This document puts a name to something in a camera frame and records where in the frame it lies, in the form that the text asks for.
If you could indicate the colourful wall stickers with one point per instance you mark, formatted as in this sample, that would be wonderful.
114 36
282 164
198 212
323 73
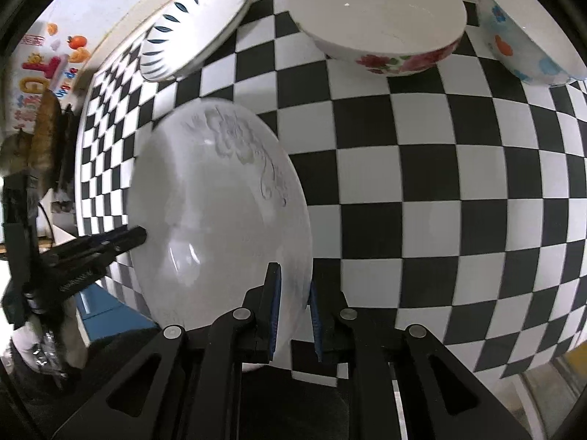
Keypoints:
43 68

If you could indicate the white plate blue leaf rim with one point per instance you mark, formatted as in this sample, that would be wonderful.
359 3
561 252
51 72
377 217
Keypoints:
197 27

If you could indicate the white bowl red floral print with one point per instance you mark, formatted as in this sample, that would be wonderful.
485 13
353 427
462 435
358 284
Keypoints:
376 13

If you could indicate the steel steamer pot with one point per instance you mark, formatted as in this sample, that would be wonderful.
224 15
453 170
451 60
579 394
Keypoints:
13 156

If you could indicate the black white checkered tablecloth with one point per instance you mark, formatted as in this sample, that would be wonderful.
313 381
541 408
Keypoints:
435 183

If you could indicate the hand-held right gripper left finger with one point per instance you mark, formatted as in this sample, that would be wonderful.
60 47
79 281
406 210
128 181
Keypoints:
274 305

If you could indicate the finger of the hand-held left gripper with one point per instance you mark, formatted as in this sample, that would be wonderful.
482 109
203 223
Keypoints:
119 239

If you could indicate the white bowl blue orange flowers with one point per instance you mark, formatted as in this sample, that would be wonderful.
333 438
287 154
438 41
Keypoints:
527 32

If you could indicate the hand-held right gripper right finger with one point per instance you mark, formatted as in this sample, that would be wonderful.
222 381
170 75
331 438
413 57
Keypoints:
315 323

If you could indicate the white plate grey floral print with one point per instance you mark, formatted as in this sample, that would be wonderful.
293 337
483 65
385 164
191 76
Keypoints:
215 220

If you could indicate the blue kitchen cabinet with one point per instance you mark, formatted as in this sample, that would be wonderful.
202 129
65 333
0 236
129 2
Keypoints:
110 316

